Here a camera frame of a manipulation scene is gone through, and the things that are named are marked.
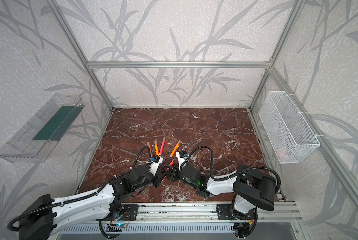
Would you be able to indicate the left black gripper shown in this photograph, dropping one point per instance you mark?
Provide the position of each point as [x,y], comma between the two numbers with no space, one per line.
[157,177]

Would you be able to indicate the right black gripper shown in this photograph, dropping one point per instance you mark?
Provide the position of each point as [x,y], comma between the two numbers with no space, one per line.
[176,175]

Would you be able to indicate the pink highlighter pair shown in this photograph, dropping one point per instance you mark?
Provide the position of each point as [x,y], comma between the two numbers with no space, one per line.
[162,146]

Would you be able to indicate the orange highlighter pair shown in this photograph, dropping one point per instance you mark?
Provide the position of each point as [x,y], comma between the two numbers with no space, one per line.
[156,148]

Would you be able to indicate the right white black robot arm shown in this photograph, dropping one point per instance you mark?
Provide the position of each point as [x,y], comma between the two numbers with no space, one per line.
[254,187]

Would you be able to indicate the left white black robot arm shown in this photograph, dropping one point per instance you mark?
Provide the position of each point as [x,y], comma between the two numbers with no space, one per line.
[47,216]

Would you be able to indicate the small green circuit board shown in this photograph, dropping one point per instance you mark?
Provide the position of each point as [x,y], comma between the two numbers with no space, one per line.
[116,227]

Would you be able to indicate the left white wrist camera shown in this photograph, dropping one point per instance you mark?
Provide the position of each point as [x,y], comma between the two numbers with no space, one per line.
[156,161]

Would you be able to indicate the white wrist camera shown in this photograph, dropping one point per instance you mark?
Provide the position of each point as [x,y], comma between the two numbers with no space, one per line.
[182,158]
[156,161]

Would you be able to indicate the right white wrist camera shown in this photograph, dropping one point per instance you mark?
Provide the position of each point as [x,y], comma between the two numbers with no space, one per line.
[182,158]

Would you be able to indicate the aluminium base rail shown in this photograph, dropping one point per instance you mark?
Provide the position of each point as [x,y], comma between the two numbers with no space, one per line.
[186,212]

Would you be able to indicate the aluminium frame crossbar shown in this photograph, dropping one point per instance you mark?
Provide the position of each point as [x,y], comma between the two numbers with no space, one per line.
[148,65]

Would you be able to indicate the white wire mesh basket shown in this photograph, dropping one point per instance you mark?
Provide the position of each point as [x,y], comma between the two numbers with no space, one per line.
[289,133]

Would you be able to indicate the clear plastic wall tray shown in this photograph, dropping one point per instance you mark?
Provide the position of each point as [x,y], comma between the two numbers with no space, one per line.
[35,141]

